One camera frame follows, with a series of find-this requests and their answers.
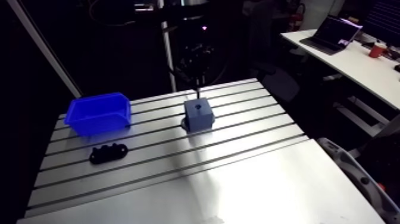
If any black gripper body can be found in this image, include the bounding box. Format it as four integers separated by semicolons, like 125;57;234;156
175;21;221;89

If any dark blue-grey block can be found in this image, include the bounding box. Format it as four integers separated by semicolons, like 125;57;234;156
181;97;215;132

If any blue bin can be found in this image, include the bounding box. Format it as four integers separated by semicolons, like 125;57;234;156
64;92;132;137

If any black oval holder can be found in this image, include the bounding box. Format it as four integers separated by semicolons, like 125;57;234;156
89;142;129;165

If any open laptop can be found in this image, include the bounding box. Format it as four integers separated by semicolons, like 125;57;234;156
299;15;364;57

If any white desk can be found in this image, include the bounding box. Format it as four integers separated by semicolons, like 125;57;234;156
280;29;400;111

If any red cup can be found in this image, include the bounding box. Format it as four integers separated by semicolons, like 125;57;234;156
368;41;388;59

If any pale upright post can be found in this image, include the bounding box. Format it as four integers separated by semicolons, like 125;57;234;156
157;0;178;93

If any pale slanted post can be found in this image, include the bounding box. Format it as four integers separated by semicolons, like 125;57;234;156
7;0;84;99

